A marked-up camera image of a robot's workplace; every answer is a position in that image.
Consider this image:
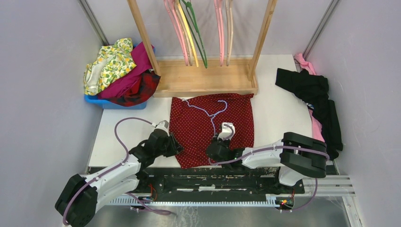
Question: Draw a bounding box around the red polka dot skirt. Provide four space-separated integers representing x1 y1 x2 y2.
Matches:
169 93 254 169

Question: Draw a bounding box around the light blue wire hanger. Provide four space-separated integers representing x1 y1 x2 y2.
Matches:
181 98 228 135

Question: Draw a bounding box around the red black plaid garment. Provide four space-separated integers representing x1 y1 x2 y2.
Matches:
107 70 161 107

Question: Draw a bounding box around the lemon print garment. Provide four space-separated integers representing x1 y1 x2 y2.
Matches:
83 38 137 96

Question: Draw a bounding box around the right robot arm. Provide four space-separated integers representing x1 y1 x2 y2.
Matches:
206 132 329 193

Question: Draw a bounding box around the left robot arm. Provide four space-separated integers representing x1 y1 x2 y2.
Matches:
55 129 183 227

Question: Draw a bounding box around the wooden hanger rack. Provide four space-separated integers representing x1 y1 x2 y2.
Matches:
128 0 277 97

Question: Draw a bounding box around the yellow hanger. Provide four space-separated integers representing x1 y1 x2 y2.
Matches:
174 0 199 67

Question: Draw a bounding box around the pink hanger left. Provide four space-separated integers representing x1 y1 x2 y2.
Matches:
163 0 189 66

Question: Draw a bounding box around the pink hanger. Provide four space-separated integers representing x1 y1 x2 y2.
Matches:
214 0 224 66
163 0 189 66

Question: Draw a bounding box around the wooden hanger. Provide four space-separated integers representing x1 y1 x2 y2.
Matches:
225 0 234 66

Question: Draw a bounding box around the green hanger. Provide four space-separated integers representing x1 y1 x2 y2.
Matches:
181 0 208 69

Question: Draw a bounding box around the pink hanger right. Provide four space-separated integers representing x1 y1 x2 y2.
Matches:
214 0 224 66

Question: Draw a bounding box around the blue plastic bin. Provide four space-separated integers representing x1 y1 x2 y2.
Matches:
84 94 148 110

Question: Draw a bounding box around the magenta garment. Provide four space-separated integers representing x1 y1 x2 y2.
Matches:
97 42 153 99

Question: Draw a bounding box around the pink garment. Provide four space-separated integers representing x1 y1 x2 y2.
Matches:
294 53 325 142

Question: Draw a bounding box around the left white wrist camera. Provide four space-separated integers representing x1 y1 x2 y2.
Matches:
155 120 169 136

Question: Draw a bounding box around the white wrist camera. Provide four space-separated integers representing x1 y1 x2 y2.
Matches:
218 122 235 141
155 120 169 136

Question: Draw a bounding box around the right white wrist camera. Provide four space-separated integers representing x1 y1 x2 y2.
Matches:
218 122 235 141

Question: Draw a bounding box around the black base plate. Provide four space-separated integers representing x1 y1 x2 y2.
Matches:
87 166 340 203

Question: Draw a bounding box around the white cable duct strip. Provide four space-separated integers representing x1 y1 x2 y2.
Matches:
107 195 279 208

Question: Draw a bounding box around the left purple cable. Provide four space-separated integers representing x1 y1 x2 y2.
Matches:
62 117 173 226

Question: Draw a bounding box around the purple cable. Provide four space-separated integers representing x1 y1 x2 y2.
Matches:
62 117 173 226
208 123 330 212

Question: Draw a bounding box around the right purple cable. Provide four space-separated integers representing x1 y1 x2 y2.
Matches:
208 123 330 212

